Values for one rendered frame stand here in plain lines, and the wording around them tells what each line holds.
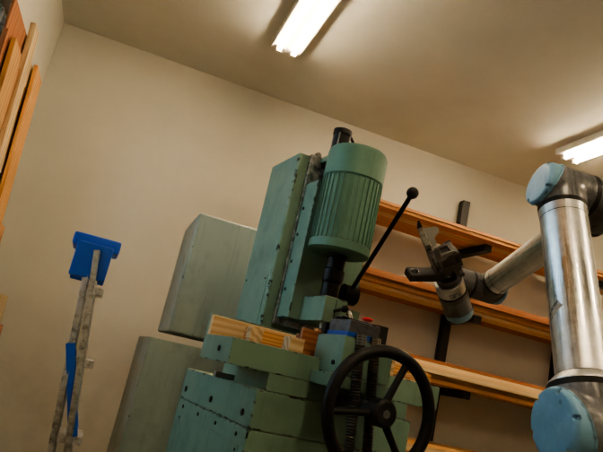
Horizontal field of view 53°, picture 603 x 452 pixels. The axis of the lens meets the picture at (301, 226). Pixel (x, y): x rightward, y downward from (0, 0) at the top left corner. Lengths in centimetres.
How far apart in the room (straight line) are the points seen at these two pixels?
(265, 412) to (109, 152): 288
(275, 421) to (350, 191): 64
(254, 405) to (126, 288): 259
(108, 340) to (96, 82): 165
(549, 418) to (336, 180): 80
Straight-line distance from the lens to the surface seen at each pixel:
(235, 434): 148
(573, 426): 129
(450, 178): 480
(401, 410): 163
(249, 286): 194
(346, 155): 170
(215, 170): 412
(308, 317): 169
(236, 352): 140
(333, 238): 163
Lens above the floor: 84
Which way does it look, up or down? 14 degrees up
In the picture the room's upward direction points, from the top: 13 degrees clockwise
